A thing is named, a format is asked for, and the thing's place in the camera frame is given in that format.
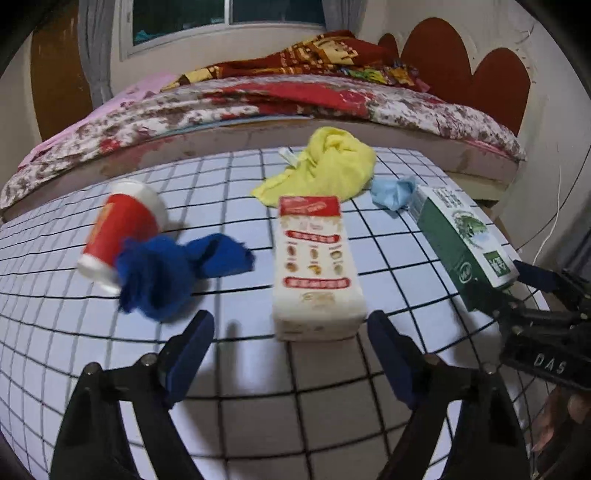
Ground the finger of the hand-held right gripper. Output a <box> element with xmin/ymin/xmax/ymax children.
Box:
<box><xmin>512</xmin><ymin>260</ymin><xmax>576</xmax><ymax>306</ymax></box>
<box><xmin>485</xmin><ymin>293</ymin><xmax>515</xmax><ymax>321</ymax></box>

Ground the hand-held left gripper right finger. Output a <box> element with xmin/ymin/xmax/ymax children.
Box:
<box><xmin>367</xmin><ymin>310</ymin><xmax>533</xmax><ymax>480</ymax></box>

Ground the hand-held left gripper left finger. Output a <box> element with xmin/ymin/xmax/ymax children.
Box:
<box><xmin>50</xmin><ymin>310</ymin><xmax>216</xmax><ymax>480</ymax></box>

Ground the green white carton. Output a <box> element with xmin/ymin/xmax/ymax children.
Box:
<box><xmin>409</xmin><ymin>185</ymin><xmax>520</xmax><ymax>313</ymax></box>

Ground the blue cloth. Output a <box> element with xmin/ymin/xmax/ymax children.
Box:
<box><xmin>115</xmin><ymin>233</ymin><xmax>256</xmax><ymax>322</ymax></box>

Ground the white carton red label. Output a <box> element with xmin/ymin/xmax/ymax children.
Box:
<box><xmin>272</xmin><ymin>195</ymin><xmax>369</xmax><ymax>343</ymax></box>

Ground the red paper cup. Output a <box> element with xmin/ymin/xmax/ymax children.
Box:
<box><xmin>76</xmin><ymin>181</ymin><xmax>168</xmax><ymax>296</ymax></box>

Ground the light blue tissue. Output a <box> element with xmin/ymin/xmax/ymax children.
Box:
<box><xmin>370</xmin><ymin>178</ymin><xmax>417</xmax><ymax>218</ymax></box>

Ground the yellow cloth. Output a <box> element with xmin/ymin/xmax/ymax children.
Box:
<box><xmin>252</xmin><ymin>127</ymin><xmax>378</xmax><ymax>212</ymax></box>

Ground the person's right hand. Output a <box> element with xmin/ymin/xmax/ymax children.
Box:
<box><xmin>531</xmin><ymin>385</ymin><xmax>591</xmax><ymax>467</ymax></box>

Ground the white checkered tablecloth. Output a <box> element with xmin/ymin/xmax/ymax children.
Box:
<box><xmin>0</xmin><ymin>147</ymin><xmax>555</xmax><ymax>472</ymax></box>

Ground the floral bedsheet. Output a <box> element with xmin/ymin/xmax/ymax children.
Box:
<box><xmin>0</xmin><ymin>78</ymin><xmax>528</xmax><ymax>217</ymax></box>

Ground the red white headboard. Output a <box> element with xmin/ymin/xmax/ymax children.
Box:
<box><xmin>376</xmin><ymin>17</ymin><xmax>533</xmax><ymax>140</ymax></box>

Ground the bed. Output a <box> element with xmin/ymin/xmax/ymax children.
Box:
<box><xmin>0</xmin><ymin>76</ymin><xmax>528</xmax><ymax>223</ymax></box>

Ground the colourful printed pillow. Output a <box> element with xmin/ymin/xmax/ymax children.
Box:
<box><xmin>342</xmin><ymin>60</ymin><xmax>431</xmax><ymax>94</ymax></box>

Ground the pink sheet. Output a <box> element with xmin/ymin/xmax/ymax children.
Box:
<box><xmin>18</xmin><ymin>73</ymin><xmax>182</xmax><ymax>172</ymax></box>

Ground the wooden door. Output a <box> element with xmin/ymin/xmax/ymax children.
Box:
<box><xmin>30</xmin><ymin>4</ymin><xmax>89</xmax><ymax>142</ymax></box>

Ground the red printed blanket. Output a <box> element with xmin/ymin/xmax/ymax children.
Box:
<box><xmin>161</xmin><ymin>30</ymin><xmax>426</xmax><ymax>92</ymax></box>

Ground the grey curtain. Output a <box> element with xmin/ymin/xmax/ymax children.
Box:
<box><xmin>76</xmin><ymin>0</ymin><xmax>117</xmax><ymax>105</ymax></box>
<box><xmin>321</xmin><ymin>0</ymin><xmax>366</xmax><ymax>34</ymax></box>

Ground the large sliding window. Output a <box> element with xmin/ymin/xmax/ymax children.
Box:
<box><xmin>120</xmin><ymin>0</ymin><xmax>334</xmax><ymax>62</ymax></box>

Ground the white cable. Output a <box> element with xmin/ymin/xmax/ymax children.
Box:
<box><xmin>530</xmin><ymin>161</ymin><xmax>563</xmax><ymax>265</ymax></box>

